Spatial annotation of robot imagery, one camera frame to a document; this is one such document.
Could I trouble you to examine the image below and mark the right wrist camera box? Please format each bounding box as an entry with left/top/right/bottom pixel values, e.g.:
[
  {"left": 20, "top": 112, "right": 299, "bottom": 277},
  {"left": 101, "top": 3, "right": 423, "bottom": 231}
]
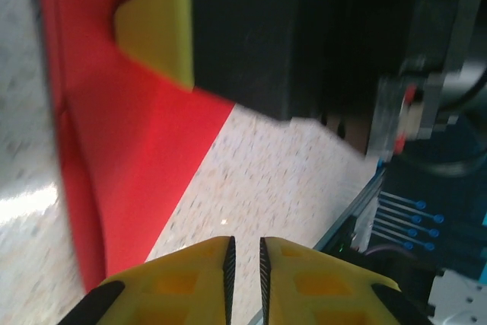
[{"left": 367, "top": 73, "right": 444, "bottom": 161}]

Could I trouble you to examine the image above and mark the blue grid print side panel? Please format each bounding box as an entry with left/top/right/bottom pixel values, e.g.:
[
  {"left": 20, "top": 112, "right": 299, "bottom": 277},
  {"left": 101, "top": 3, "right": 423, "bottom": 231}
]
[{"left": 372, "top": 111, "right": 487, "bottom": 269}]

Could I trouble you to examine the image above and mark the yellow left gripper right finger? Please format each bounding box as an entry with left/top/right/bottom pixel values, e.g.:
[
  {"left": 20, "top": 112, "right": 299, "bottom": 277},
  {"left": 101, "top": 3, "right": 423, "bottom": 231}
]
[{"left": 259, "top": 236, "right": 434, "bottom": 325}]

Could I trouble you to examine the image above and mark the red paper sheet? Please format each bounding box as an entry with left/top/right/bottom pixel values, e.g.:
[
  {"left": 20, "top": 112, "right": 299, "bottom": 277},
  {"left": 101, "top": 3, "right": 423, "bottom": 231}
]
[{"left": 33, "top": 0, "right": 235, "bottom": 292}]

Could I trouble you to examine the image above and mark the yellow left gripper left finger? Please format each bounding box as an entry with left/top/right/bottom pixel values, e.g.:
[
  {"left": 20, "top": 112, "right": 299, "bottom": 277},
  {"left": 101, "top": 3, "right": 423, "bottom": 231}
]
[{"left": 64, "top": 235, "right": 237, "bottom": 325}]

